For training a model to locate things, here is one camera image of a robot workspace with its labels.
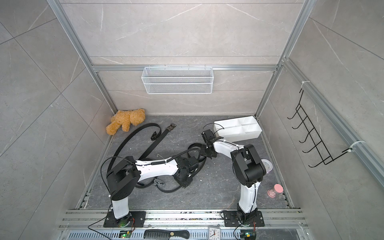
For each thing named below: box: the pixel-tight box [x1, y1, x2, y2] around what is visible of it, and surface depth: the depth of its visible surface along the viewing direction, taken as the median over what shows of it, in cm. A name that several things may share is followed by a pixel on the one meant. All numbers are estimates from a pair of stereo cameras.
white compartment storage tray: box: [213, 116, 263, 143], surface depth 109 cm
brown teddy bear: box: [105, 108, 146, 136], surface depth 109 cm
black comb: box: [143, 229, 190, 240], surface depth 71 cm
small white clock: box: [208, 224, 221, 240], surface depth 70 cm
